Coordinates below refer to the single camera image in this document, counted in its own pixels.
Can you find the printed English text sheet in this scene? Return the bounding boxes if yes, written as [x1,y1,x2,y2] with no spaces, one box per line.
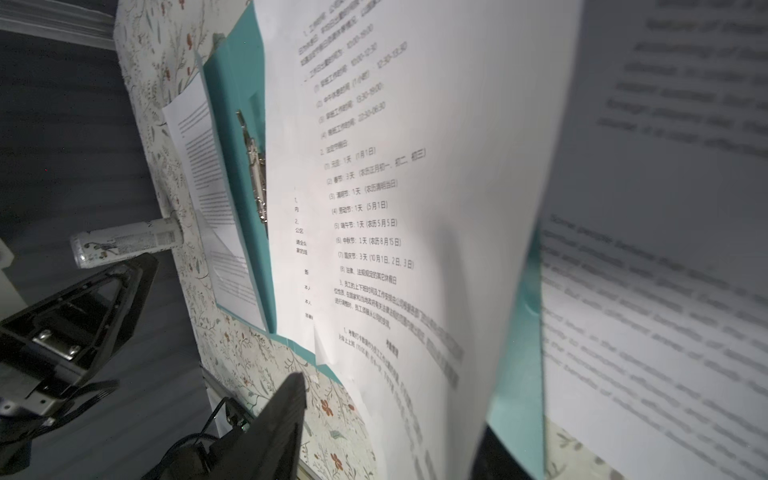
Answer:
[163,73,267,331]

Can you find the silver folder clip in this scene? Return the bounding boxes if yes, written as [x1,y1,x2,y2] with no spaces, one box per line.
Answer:
[235,110,268,231]

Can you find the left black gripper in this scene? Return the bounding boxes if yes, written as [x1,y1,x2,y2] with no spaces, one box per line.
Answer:
[1,254,159,474]

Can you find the aluminium frame rails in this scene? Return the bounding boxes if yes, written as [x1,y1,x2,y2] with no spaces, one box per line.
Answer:
[1,0,115,51]

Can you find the printed sheet with Chinese heading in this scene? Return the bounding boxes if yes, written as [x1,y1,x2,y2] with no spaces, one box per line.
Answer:
[254,1,582,479]

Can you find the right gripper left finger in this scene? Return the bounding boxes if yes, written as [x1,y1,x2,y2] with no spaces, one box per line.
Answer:
[208,372,307,479]

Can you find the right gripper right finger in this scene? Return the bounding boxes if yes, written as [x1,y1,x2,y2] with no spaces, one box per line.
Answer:
[470,425,532,480]

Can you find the teal paper folder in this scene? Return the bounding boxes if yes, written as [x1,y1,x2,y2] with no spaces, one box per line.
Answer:
[202,10,545,479]

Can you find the silver metal can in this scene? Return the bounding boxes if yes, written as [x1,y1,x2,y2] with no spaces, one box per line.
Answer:
[70,218,183,269]

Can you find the white paper sheet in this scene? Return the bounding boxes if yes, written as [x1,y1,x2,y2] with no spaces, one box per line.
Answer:
[540,1,767,479]

